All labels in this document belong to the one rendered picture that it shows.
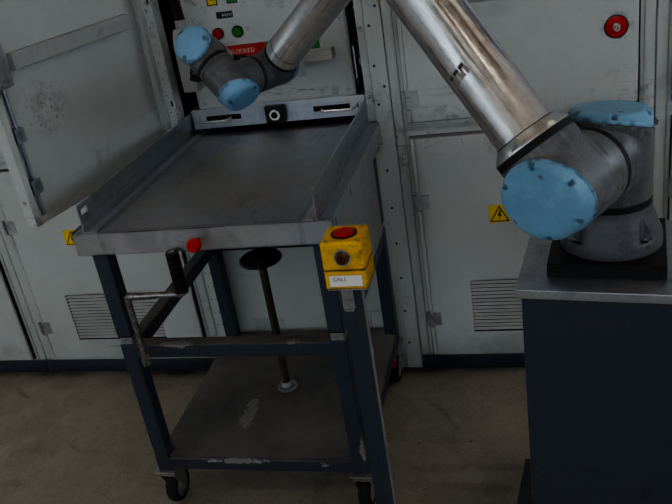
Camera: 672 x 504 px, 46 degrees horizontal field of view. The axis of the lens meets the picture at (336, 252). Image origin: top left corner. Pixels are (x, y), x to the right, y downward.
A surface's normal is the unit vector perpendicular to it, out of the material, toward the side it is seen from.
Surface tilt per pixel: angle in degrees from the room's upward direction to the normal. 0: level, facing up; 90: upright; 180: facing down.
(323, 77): 90
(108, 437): 0
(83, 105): 90
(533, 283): 0
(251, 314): 90
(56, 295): 90
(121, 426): 0
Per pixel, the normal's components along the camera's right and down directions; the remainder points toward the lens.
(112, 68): 0.92, 0.04
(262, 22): -0.20, 0.44
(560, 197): -0.61, 0.47
